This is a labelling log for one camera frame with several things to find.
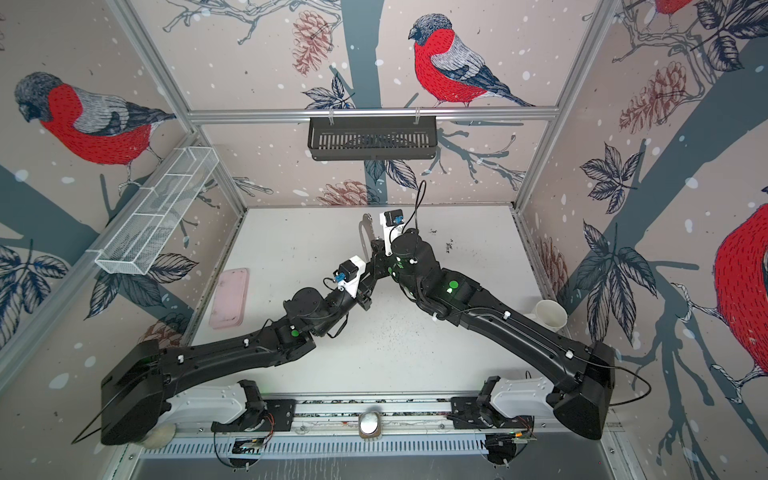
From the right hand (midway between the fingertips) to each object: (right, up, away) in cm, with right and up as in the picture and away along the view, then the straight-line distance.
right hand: (366, 247), depth 69 cm
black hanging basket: (-1, +38, +38) cm, 54 cm away
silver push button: (+1, -38, -6) cm, 38 cm away
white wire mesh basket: (-57, +9, +9) cm, 58 cm away
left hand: (+3, -4, -3) cm, 6 cm away
